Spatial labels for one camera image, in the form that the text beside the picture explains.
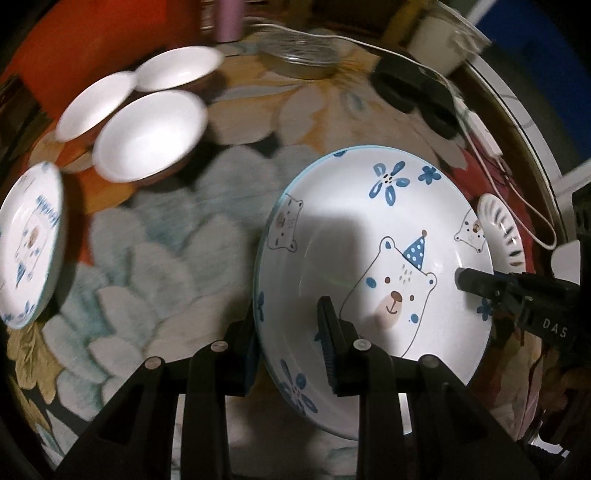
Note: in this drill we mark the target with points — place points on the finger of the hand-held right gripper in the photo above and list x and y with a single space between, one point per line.
480 284

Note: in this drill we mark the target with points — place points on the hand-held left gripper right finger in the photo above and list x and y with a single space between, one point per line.
328 350

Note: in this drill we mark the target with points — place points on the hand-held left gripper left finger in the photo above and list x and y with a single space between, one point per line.
249 369

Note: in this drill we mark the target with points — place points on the large bear print plate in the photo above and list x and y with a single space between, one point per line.
346 221

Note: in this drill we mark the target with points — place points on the large white brown bowl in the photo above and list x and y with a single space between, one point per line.
147 134

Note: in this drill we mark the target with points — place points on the small striped plate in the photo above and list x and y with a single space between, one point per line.
501 230

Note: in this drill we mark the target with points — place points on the white power strip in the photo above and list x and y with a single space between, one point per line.
480 134

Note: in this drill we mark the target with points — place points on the floral rug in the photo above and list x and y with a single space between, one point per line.
161 240

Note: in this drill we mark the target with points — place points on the black slipper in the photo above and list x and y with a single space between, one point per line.
399 87
443 115

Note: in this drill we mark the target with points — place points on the white bucket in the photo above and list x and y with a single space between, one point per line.
434 41

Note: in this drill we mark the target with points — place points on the metal steamer tray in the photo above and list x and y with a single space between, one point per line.
300 64

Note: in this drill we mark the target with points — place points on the small white brown bowl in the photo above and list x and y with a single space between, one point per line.
92 108

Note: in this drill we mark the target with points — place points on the pink bottle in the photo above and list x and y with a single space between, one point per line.
228 21

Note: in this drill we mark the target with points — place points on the red cabinet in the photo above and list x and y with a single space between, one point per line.
92 37

